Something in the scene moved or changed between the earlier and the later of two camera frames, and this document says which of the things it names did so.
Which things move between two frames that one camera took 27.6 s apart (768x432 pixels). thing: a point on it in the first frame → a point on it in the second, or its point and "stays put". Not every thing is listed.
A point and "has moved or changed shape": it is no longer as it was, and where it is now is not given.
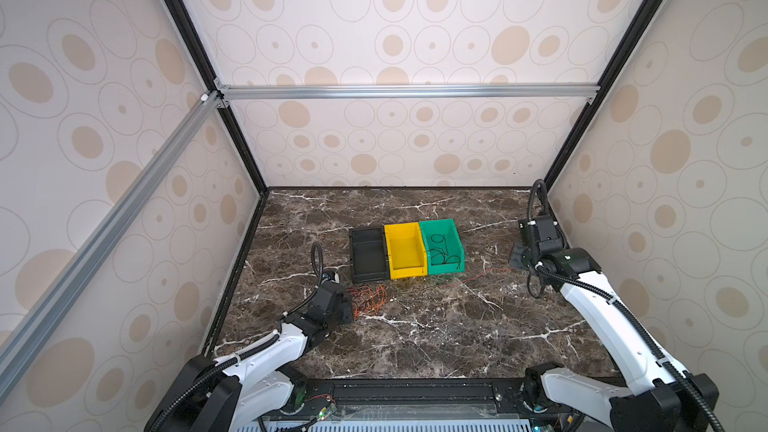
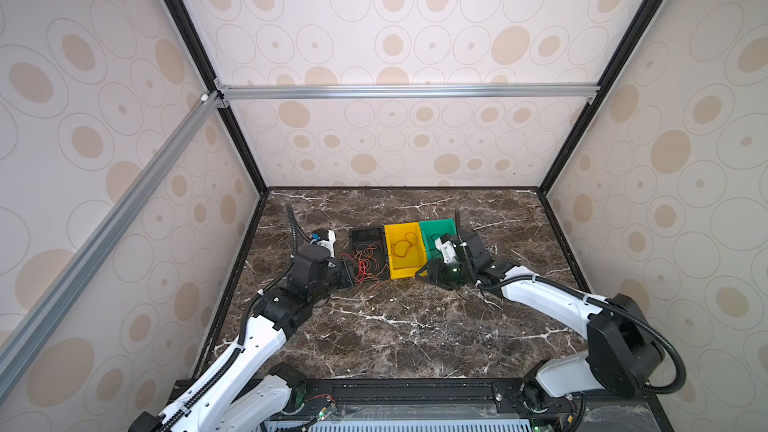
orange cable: (366, 301) → (368, 262)
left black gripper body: (341, 315) → (335, 276)
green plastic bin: (445, 252) stays put
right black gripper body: (522, 258) → (451, 275)
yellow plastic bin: (406, 252) stays put
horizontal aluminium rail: (408, 91) stays put
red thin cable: (480, 276) has moved or changed shape
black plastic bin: (368, 254) stays put
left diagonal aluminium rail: (21, 337) stays put
